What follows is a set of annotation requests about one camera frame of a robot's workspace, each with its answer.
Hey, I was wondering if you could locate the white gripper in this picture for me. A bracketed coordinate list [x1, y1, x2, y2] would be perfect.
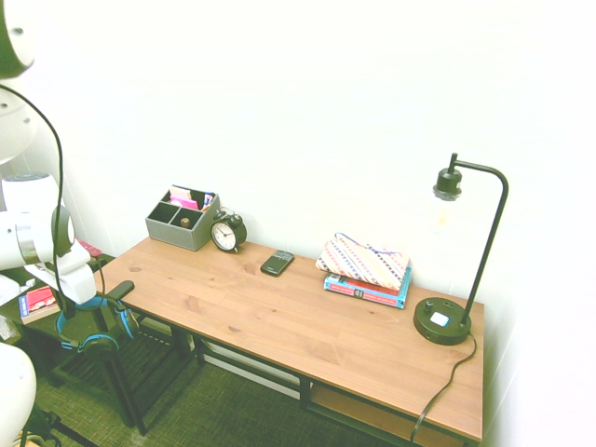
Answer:
[25, 253, 98, 320]

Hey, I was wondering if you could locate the blue and black headphone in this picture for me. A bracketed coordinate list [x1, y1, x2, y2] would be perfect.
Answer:
[55, 292, 139, 359]

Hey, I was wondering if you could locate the black headphone hanger hook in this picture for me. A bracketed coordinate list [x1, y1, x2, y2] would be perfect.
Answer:
[95, 280, 136, 327]

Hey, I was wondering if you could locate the white crumpled plastic bag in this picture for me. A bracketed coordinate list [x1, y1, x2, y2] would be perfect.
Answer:
[0, 273, 36, 302]

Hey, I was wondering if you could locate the grey fabric desk organizer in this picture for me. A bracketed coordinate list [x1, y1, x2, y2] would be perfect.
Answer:
[144, 184, 220, 253]

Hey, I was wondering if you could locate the pink sticky note pad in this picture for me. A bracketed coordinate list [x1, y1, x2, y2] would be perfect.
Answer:
[169, 185, 200, 211]

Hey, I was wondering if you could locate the black twin-bell alarm clock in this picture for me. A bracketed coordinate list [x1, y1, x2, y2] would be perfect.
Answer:
[210, 207, 249, 255]

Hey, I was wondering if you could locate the black smartphone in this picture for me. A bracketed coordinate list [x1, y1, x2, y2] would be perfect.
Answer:
[259, 250, 295, 278]

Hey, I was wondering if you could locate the red paperback book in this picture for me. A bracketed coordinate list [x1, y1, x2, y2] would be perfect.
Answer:
[328, 274, 407, 294]

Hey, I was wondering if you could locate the striped fabric pouch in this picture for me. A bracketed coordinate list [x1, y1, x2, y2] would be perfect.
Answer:
[315, 232, 411, 292]

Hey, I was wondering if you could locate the blue paperback book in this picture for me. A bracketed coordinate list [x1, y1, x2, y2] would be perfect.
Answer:
[323, 267, 413, 310]

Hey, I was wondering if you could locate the black desk lamp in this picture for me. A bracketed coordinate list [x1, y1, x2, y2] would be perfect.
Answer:
[413, 152, 509, 346]

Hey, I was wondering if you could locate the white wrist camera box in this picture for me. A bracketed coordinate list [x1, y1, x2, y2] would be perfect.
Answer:
[68, 243, 91, 267]

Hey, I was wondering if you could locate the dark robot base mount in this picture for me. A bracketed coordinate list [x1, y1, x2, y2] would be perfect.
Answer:
[18, 409, 62, 447]

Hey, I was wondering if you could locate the wooden desk with black frame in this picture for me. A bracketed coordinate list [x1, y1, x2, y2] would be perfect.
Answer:
[81, 237, 485, 447]

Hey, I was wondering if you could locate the black lamp power cable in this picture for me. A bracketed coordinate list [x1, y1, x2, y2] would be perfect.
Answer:
[409, 332, 479, 443]

